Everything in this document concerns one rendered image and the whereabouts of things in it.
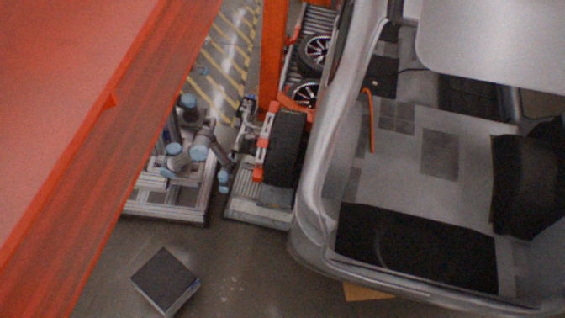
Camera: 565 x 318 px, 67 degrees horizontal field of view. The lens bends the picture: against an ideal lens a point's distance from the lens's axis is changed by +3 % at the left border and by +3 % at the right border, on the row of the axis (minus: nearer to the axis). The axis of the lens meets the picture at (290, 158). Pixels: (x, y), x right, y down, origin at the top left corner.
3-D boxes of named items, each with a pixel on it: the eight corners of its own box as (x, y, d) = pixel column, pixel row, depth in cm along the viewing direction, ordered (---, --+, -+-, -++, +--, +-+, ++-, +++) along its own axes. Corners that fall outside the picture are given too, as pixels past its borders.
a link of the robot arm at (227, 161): (197, 121, 292) (224, 161, 330) (192, 134, 286) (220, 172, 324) (212, 120, 288) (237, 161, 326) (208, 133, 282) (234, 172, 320)
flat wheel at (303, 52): (291, 49, 499) (293, 33, 479) (343, 45, 511) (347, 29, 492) (303, 90, 464) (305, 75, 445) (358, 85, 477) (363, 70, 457)
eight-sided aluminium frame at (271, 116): (261, 188, 356) (263, 152, 311) (253, 186, 356) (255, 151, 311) (274, 138, 386) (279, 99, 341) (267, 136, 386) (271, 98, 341)
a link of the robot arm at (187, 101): (193, 115, 348) (192, 105, 337) (178, 110, 350) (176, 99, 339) (199, 105, 355) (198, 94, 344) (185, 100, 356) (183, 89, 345)
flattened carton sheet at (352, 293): (405, 296, 376) (407, 295, 373) (346, 301, 368) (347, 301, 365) (396, 263, 392) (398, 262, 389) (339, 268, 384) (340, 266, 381)
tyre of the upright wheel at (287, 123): (294, 172, 390) (287, 203, 328) (270, 167, 390) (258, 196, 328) (309, 105, 368) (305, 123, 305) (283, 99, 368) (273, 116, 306)
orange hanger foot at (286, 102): (325, 136, 401) (332, 113, 372) (272, 124, 402) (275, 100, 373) (328, 123, 410) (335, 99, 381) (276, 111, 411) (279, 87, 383)
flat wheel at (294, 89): (348, 140, 433) (353, 125, 413) (285, 140, 424) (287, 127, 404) (338, 92, 468) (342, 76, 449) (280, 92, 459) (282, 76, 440)
